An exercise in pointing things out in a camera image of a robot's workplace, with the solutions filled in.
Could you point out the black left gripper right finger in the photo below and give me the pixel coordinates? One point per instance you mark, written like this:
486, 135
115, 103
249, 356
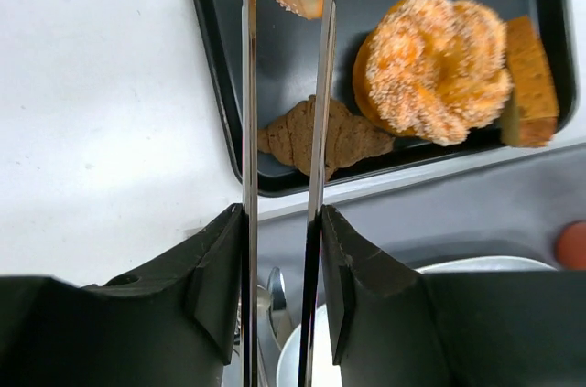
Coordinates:
393, 326

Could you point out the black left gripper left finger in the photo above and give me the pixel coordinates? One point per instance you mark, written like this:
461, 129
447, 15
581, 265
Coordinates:
168, 322

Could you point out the metal tongs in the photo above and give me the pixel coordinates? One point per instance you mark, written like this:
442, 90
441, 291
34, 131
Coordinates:
248, 328

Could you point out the sliced brown bread loaf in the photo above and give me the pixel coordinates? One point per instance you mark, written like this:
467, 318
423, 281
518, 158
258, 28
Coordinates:
530, 117

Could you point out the sesame twisted bread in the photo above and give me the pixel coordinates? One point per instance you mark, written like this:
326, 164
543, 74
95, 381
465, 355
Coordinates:
438, 67

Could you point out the white oval plate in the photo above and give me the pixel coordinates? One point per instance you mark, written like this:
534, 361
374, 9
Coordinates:
324, 373

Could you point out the silver fork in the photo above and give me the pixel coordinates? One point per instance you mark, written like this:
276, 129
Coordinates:
278, 318

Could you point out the grey cloth placemat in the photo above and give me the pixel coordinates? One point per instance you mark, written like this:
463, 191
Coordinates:
512, 210

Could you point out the orange cup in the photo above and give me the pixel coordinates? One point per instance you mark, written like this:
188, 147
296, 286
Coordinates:
570, 246

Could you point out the brown chocolate croissant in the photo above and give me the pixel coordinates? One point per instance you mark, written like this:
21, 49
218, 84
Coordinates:
350, 138

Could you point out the smooth orange round bun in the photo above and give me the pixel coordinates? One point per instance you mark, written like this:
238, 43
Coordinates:
360, 91

